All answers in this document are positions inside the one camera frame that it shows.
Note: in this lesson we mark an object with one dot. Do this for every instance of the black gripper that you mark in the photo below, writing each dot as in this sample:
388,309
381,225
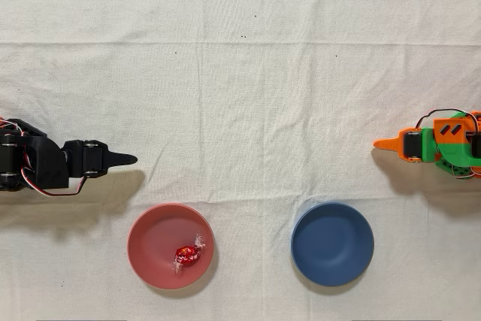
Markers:
92,158

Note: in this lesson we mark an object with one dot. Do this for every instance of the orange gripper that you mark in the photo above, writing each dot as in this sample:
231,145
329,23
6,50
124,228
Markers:
412,145

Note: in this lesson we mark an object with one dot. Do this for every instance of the red candy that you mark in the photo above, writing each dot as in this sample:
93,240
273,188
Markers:
186,255

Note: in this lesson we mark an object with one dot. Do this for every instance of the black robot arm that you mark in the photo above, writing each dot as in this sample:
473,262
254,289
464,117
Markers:
43,163

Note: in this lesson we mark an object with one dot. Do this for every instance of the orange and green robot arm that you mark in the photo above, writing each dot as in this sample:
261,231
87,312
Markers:
454,148

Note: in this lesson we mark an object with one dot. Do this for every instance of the red bowl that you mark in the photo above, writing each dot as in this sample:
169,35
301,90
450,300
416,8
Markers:
158,234

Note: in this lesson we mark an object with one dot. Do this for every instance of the blue bowl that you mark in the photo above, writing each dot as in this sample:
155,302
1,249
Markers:
332,246

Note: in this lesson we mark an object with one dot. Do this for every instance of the white tablecloth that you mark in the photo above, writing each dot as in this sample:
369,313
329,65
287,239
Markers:
240,110

